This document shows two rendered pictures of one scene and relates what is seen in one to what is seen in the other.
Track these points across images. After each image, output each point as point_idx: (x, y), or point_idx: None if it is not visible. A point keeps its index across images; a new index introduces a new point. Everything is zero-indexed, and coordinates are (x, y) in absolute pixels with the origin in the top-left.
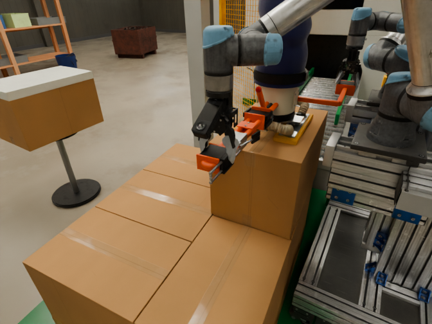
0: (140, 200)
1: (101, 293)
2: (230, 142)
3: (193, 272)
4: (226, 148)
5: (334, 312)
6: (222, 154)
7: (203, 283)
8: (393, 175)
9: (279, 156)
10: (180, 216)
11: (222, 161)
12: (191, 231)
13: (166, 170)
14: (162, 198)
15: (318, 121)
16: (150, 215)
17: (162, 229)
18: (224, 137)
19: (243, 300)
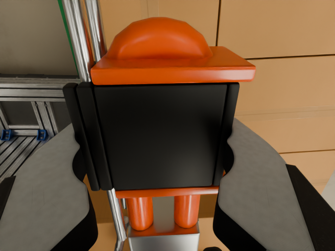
0: (323, 94)
1: None
2: (3, 214)
3: (188, 13)
4: (66, 167)
5: (63, 84)
6: (110, 131)
7: (167, 1)
8: None
9: (104, 228)
10: (251, 95)
11: (80, 83)
12: None
13: (308, 160)
14: (291, 111)
15: None
16: (296, 75)
17: (266, 62)
18: (52, 249)
19: (105, 5)
